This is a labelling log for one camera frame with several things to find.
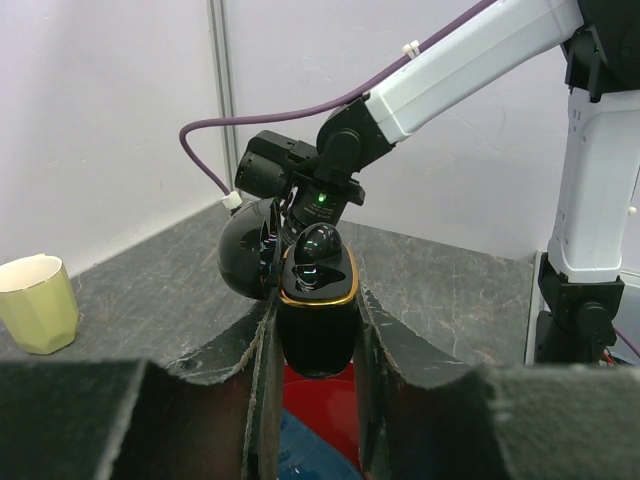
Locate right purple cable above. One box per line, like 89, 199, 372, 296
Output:
178, 0, 501, 211

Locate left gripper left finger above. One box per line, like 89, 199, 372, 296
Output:
1, 301, 283, 479

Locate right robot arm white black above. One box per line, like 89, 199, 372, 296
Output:
235, 1, 639, 363

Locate left aluminium frame post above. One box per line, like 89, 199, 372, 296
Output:
208, 0, 239, 184

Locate blue leaf-shaped dish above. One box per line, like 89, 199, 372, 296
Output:
277, 409, 362, 480

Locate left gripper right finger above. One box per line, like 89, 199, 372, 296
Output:
354, 288, 639, 479

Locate round red tray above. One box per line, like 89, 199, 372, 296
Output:
283, 363, 360, 470

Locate black earbud case gold rim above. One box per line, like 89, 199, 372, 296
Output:
217, 193, 359, 379

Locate yellow-green ceramic mug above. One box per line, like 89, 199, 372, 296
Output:
1, 254, 79, 355

